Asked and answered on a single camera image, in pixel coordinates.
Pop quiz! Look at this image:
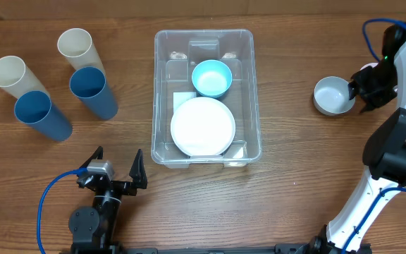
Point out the pink bowl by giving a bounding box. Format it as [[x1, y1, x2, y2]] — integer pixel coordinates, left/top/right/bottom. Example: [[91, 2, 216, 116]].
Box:
[[360, 62, 398, 92]]

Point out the beige cup far left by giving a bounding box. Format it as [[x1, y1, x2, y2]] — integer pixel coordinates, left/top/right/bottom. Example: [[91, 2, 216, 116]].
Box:
[[0, 56, 49, 99]]

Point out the light blue bowl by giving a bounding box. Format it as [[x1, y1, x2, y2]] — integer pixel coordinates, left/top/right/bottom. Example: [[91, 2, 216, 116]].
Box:
[[191, 59, 233, 98]]

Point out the blue cable right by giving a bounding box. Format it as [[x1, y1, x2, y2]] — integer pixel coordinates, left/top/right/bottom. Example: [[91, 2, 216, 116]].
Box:
[[340, 18, 406, 254]]

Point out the blue cable left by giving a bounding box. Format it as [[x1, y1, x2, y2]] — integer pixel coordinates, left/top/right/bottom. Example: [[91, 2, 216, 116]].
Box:
[[36, 167, 89, 254]]

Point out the grey bowl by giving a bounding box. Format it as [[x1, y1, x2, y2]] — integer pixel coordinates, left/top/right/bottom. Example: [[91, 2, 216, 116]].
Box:
[[313, 76, 355, 116]]

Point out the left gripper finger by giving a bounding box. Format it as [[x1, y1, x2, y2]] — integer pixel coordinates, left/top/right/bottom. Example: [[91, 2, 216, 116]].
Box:
[[129, 149, 148, 189], [80, 146, 104, 168]]

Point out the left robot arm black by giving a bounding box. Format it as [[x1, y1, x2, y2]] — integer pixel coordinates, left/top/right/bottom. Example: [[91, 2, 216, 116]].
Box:
[[68, 146, 147, 253]]

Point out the blue cup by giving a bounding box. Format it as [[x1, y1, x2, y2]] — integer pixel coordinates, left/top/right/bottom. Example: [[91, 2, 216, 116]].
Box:
[[14, 90, 73, 142], [69, 66, 118, 120]]

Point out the clear plastic storage bin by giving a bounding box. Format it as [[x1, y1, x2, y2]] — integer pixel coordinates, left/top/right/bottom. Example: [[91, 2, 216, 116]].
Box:
[[151, 29, 262, 169]]

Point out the blue cup left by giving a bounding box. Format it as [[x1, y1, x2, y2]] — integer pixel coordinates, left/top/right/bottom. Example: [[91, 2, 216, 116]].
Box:
[[14, 90, 73, 142]]

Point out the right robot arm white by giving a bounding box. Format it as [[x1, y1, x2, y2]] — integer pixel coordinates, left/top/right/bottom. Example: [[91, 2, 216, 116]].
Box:
[[298, 18, 406, 253]]

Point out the beige cup back left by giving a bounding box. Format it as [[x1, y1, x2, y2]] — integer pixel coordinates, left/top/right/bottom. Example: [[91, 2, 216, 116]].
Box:
[[57, 28, 106, 74]]

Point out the pink plate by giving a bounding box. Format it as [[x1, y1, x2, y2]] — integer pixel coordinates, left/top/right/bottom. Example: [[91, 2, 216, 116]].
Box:
[[171, 97, 236, 157]]

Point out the blue cable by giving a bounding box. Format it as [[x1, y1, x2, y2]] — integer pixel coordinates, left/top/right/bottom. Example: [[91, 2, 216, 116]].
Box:
[[36, 167, 89, 254], [340, 18, 406, 254]]

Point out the blue cup right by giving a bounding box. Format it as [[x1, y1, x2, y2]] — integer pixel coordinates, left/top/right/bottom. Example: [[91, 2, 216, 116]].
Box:
[[69, 66, 118, 120]]

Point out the beige cup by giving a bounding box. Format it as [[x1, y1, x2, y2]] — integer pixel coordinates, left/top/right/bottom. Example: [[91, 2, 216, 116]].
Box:
[[57, 28, 106, 74], [0, 56, 49, 99]]

